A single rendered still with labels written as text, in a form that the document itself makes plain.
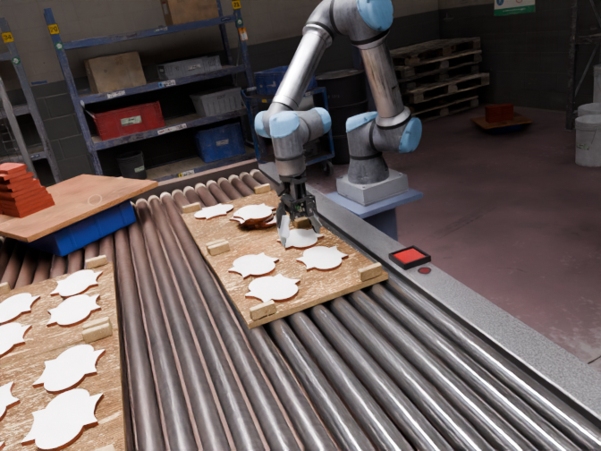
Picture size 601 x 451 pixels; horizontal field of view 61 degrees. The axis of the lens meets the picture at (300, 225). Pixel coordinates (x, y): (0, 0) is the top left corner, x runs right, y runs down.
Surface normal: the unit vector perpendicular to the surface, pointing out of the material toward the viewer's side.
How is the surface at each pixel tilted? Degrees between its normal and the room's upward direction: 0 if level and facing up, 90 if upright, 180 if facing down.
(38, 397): 0
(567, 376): 0
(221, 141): 90
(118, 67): 92
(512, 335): 0
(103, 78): 85
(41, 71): 90
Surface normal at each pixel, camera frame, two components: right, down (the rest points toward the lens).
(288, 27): 0.43, 0.28
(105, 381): -0.15, -0.91
